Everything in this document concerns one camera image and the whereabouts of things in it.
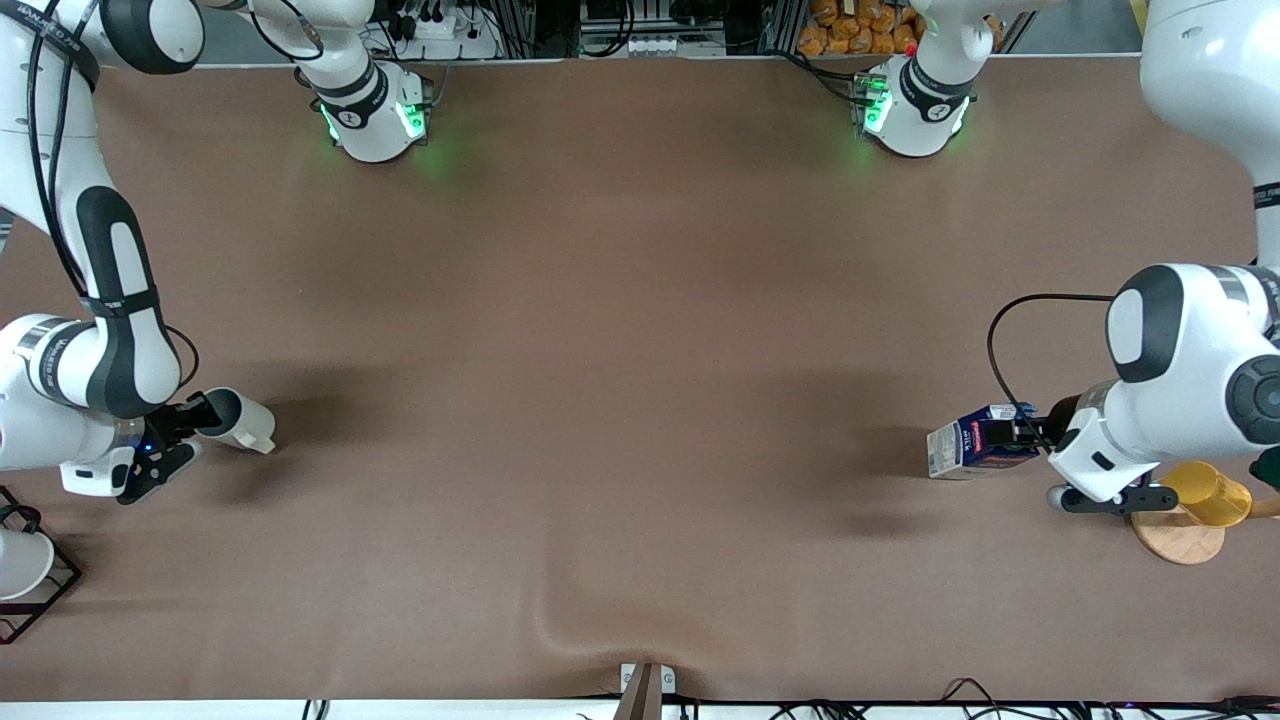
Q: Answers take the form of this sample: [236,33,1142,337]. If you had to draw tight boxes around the grey white mug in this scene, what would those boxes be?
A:
[195,388,277,455]

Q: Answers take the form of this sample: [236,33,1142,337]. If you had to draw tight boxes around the blue white milk carton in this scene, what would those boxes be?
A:
[927,403,1049,481]

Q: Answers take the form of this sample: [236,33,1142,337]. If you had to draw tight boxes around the round wooden cup stand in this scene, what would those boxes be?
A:
[1131,478,1280,567]

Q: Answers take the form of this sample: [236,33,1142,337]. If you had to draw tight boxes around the yellow plastic cup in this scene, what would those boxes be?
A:
[1160,460,1254,528]

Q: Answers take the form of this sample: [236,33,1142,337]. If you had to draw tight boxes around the white cup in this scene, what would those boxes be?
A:
[0,528,56,601]

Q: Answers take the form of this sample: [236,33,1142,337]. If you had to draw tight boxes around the orange packaged snacks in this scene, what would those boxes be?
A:
[797,0,928,58]

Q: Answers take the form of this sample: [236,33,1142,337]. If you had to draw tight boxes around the white power strip with plugs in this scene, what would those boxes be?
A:
[385,0,501,61]

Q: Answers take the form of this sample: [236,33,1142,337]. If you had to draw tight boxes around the metal table clamp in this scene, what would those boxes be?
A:
[612,662,677,720]

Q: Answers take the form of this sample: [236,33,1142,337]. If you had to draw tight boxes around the small white socket strip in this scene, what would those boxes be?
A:
[625,35,728,58]

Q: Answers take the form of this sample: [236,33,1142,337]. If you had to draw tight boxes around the black wire rack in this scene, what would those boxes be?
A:
[0,485,84,646]

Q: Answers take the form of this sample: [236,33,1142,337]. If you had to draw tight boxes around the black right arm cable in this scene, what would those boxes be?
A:
[25,0,101,301]

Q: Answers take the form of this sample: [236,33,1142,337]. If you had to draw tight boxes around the black cable bundle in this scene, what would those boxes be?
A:
[770,678,1011,720]

